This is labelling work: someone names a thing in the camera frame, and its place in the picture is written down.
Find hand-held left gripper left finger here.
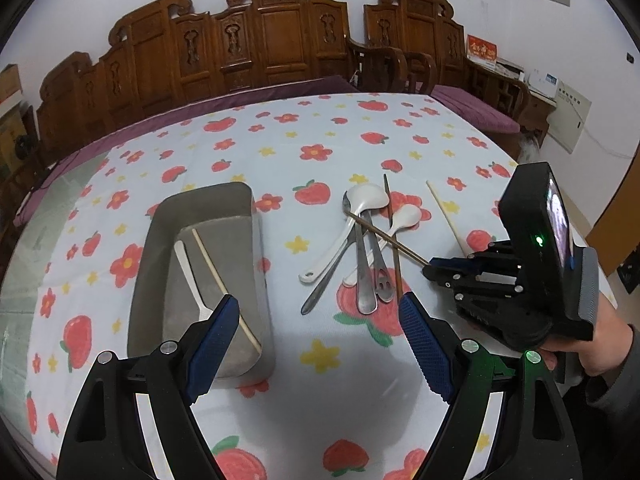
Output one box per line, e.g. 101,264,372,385
56,294,241,480

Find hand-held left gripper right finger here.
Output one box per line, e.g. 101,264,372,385
398,291,586,480

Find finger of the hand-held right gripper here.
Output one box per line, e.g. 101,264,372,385
421,267,522,312
430,241,524,282

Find metal fork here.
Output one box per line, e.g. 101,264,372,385
365,209,396,304

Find grey metal tray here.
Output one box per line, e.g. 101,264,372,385
126,182,277,381

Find brown wooden chopstick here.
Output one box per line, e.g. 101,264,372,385
347,211,431,266

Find large white ceramic spoon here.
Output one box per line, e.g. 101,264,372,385
298,183,391,284

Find person's right forearm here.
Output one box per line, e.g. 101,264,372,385
582,324,640,413

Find person's right hand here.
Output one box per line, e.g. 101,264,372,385
542,301,637,378

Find pale wooden chopstick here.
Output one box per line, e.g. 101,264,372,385
191,229,263,352
426,180,472,257

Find white plastic fork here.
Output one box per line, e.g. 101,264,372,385
173,240,214,322

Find broad metal spoon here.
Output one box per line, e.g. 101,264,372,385
355,210,380,315

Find small white ceramic spoon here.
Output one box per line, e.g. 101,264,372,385
343,203,424,287

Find dark brown chopstick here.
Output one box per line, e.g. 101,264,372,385
382,174,404,296

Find brown wooden door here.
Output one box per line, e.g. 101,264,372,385
585,157,640,283

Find slim metal spoon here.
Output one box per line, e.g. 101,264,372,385
300,191,362,315

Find purple armchair cushion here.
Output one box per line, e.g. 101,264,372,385
429,85,522,134

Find white paper box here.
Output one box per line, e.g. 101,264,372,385
524,71,559,102

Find red box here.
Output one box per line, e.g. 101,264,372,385
466,35,499,72

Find strawberry flower print tablecloth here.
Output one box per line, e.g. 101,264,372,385
10,91,621,480

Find carved wooden armchair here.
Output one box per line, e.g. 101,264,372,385
347,0,533,126

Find purple bench cushion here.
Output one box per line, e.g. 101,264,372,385
14,75,362,228

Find carved wooden sofa bench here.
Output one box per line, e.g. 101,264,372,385
36,0,362,153

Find white wall cabinet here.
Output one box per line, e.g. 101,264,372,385
546,80,594,154

